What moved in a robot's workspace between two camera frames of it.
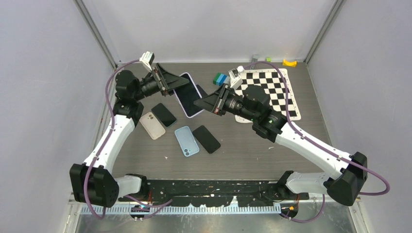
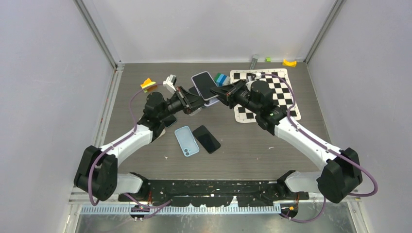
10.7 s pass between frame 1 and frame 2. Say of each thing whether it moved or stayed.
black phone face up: stayed
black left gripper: moved
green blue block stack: stayed
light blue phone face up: stayed
